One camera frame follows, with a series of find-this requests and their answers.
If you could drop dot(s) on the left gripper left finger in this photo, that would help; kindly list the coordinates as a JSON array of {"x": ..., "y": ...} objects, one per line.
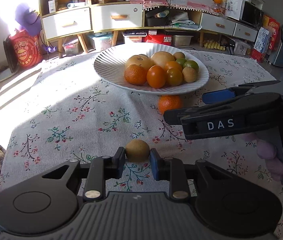
[{"x": 102, "y": 169}]

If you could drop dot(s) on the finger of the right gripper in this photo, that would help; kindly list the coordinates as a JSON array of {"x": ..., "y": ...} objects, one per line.
[
  {"x": 242, "y": 114},
  {"x": 231, "y": 92}
]

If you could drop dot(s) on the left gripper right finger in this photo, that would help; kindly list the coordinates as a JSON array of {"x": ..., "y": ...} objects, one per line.
[{"x": 173, "y": 171}]

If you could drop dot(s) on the brown longan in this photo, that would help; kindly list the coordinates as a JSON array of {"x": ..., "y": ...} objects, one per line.
[
  {"x": 179, "y": 55},
  {"x": 137, "y": 151},
  {"x": 189, "y": 74}
]

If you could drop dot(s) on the rough tangerine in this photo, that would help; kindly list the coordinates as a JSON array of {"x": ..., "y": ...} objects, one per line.
[{"x": 135, "y": 74}]

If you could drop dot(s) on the gloved right hand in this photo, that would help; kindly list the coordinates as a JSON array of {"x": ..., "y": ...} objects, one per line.
[{"x": 267, "y": 151}]

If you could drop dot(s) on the green tomato right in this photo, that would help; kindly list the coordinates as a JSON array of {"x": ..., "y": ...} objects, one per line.
[{"x": 192, "y": 64}]

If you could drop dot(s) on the green tomato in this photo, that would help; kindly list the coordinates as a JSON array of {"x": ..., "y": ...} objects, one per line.
[
  {"x": 181, "y": 61},
  {"x": 192, "y": 64}
]

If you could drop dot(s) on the small orange-green tomato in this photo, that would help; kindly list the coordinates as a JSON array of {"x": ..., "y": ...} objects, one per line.
[{"x": 174, "y": 77}]

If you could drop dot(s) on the tangerine under bowl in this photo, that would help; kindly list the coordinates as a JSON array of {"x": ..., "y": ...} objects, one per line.
[{"x": 169, "y": 102}]

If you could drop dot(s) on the green tomato left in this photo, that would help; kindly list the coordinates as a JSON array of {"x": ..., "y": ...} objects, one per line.
[{"x": 181, "y": 61}]

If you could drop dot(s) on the right orange tomato in bowl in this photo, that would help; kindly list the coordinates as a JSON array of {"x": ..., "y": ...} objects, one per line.
[{"x": 173, "y": 64}]

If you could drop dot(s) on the yellow egg carton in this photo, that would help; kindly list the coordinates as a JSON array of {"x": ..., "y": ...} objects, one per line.
[{"x": 211, "y": 44}]

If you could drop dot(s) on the large orange tomato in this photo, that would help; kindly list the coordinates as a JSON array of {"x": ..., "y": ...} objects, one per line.
[{"x": 156, "y": 77}]

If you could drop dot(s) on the red storage box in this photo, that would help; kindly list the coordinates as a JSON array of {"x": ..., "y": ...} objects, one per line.
[{"x": 158, "y": 39}]

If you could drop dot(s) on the left yellow apple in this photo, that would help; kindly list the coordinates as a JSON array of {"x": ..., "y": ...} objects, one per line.
[{"x": 140, "y": 60}]

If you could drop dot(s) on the white microwave oven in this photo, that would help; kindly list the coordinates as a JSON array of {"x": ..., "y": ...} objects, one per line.
[{"x": 244, "y": 12}]

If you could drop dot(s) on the pink lace cabinet cloth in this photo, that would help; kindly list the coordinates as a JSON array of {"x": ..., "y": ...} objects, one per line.
[{"x": 181, "y": 4}]

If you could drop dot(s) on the white ribbed fruit bowl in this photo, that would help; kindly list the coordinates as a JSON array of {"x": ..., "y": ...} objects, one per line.
[{"x": 110, "y": 65}]

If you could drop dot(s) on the clear storage bin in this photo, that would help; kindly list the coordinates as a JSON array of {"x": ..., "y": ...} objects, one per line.
[{"x": 101, "y": 41}]

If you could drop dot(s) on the red snack bag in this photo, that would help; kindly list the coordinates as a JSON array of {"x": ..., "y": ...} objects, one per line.
[{"x": 26, "y": 48}]

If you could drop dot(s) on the black floor heater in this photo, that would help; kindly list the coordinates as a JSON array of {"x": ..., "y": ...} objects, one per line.
[{"x": 11, "y": 67}]

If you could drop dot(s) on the wooden shelf cabinet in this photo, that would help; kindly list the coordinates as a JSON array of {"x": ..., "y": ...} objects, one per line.
[{"x": 120, "y": 16}]

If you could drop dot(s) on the purple plush toy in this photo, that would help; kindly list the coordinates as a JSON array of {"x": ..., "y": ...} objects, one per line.
[{"x": 28, "y": 19}]

